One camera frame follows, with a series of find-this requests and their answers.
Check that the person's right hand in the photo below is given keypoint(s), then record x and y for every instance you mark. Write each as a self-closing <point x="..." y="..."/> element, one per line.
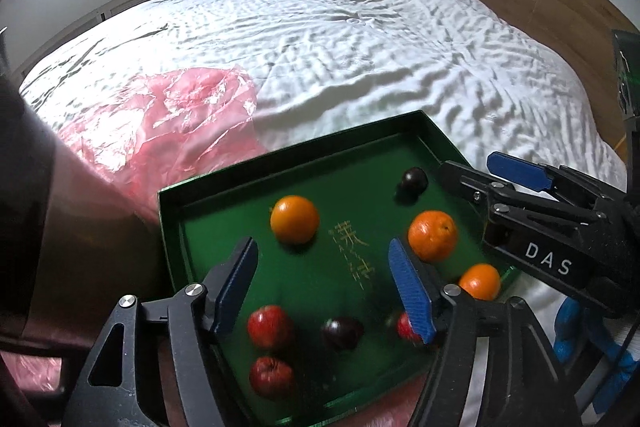
<point x="567" y="327"/>

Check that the pink plastic bag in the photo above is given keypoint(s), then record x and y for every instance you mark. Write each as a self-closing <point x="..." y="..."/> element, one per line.
<point x="175" y="117"/>

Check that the green tray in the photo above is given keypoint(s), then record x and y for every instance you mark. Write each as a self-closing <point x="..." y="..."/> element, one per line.
<point x="320" y="267"/>

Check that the dark plum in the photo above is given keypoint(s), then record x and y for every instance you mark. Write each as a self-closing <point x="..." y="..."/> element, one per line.
<point x="415" y="181"/>
<point x="342" y="333"/>

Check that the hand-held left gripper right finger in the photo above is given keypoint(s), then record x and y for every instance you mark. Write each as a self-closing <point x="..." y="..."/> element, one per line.
<point x="412" y="292"/>

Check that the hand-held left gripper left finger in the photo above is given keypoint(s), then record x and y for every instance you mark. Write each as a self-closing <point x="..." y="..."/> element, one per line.
<point x="235" y="287"/>

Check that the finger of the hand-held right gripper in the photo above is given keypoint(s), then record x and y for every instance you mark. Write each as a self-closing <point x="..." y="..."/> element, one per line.
<point x="470" y="187"/>
<point x="520" y="172"/>

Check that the red apple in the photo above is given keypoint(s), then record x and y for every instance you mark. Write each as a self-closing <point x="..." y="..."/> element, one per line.
<point x="270" y="327"/>
<point x="271" y="376"/>
<point x="406" y="328"/>

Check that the white bed sheet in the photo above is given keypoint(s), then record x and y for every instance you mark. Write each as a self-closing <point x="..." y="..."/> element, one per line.
<point x="350" y="57"/>

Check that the orange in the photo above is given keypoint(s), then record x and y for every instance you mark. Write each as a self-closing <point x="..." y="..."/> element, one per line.
<point x="295" y="219"/>
<point x="432" y="236"/>
<point x="480" y="282"/>

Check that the dark brown cloth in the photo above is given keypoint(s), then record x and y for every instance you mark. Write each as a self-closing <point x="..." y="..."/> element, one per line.
<point x="60" y="232"/>

